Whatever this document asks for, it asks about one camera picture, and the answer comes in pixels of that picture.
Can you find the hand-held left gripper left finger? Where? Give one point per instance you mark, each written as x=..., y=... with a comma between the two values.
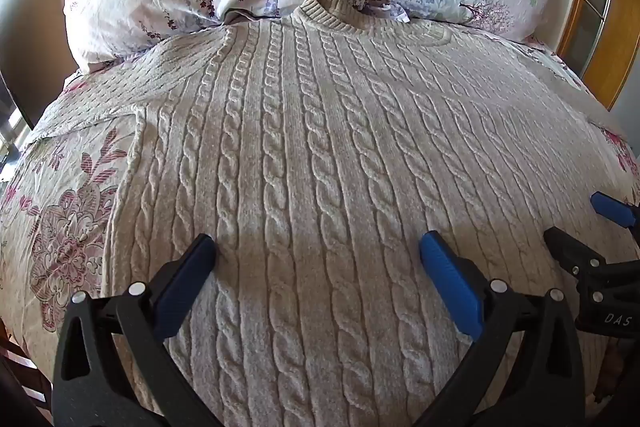
x=184, y=289

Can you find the dark wooden furniture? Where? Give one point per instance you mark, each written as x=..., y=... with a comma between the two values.
x=22, y=367

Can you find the floral bedsheet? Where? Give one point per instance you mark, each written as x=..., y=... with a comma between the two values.
x=55, y=207

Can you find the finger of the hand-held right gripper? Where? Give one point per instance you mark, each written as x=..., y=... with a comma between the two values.
x=612, y=209
x=570, y=249

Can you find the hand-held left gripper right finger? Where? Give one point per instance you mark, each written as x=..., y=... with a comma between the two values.
x=450, y=287

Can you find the wooden wardrobe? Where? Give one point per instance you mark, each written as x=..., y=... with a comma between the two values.
x=607, y=7

